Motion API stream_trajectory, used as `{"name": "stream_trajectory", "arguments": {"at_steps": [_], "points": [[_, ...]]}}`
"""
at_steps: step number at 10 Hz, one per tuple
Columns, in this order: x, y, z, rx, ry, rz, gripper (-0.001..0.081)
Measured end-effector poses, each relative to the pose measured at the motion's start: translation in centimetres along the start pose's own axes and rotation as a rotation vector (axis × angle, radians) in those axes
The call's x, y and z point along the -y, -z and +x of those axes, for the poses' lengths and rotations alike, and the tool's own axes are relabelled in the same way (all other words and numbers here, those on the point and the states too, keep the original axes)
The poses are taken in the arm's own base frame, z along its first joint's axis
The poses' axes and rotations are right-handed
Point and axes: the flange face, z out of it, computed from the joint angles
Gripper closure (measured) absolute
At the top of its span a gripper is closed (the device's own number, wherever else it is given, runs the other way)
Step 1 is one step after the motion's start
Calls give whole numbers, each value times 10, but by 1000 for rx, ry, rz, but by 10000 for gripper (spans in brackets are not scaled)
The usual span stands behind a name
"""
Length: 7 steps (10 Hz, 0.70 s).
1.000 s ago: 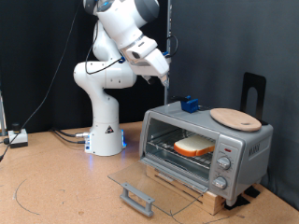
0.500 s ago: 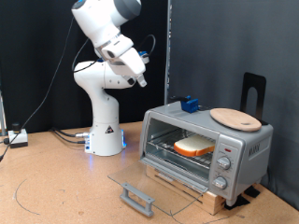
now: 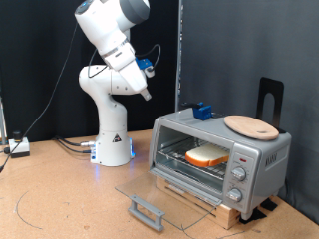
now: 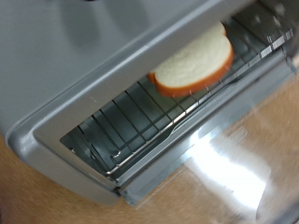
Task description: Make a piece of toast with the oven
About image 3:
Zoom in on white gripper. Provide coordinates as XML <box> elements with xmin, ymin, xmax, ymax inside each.
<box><xmin>102</xmin><ymin>39</ymin><xmax>153</xmax><ymax>102</ymax></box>

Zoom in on white bread slice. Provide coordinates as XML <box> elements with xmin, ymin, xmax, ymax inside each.
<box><xmin>184</xmin><ymin>142</ymin><xmax>231</xmax><ymax>168</ymax></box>

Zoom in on glass oven door with handle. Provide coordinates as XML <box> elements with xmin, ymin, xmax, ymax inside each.
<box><xmin>115</xmin><ymin>166</ymin><xmax>224</xmax><ymax>233</ymax></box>

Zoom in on silver oven knob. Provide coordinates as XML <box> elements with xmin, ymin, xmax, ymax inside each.
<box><xmin>226</xmin><ymin>187</ymin><xmax>244</xmax><ymax>203</ymax></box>
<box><xmin>231</xmin><ymin>166</ymin><xmax>248</xmax><ymax>182</ymax></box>

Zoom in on silver toaster oven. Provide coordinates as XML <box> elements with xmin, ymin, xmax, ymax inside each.
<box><xmin>148</xmin><ymin>107</ymin><xmax>293</xmax><ymax>221</ymax></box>

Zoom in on vertical metal pole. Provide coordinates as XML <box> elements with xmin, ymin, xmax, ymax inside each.
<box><xmin>174</xmin><ymin>0</ymin><xmax>184</xmax><ymax>113</ymax></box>

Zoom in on round wooden cutting board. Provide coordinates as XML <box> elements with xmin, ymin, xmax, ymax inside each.
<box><xmin>223</xmin><ymin>115</ymin><xmax>280</xmax><ymax>141</ymax></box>

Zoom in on black metal bookend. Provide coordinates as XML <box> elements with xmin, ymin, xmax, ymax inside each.
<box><xmin>256</xmin><ymin>77</ymin><xmax>286</xmax><ymax>134</ymax></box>

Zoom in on emergency stop button box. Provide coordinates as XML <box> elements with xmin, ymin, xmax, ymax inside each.
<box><xmin>8</xmin><ymin>130</ymin><xmax>31</xmax><ymax>159</ymax></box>

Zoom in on slotted wooden block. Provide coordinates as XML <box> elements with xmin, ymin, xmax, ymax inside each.
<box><xmin>155</xmin><ymin>175</ymin><xmax>242</xmax><ymax>231</ymax></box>

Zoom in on black foam pad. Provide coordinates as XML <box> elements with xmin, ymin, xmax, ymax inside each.
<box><xmin>238</xmin><ymin>207</ymin><xmax>268</xmax><ymax>225</ymax></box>
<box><xmin>259</xmin><ymin>198</ymin><xmax>279</xmax><ymax>212</ymax></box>

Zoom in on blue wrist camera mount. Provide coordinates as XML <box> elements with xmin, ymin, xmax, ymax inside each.
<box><xmin>135</xmin><ymin>57</ymin><xmax>157</xmax><ymax>80</ymax></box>

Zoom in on black camera cable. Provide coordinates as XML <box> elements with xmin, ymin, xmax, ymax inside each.
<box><xmin>87</xmin><ymin>44</ymin><xmax>162</xmax><ymax>80</ymax></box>

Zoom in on wire oven rack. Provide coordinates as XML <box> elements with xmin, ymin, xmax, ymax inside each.
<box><xmin>157</xmin><ymin>136</ymin><xmax>231</xmax><ymax>181</ymax></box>

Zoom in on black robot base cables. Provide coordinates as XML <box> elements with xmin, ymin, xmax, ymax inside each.
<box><xmin>53</xmin><ymin>134</ymin><xmax>98</xmax><ymax>155</ymax></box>

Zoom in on long black hanging cable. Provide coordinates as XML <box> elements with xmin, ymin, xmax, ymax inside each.
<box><xmin>0</xmin><ymin>19</ymin><xmax>79</xmax><ymax>173</ymax></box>

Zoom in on metal frame post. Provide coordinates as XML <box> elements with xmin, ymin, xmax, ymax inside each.
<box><xmin>0</xmin><ymin>96</ymin><xmax>7</xmax><ymax>146</ymax></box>

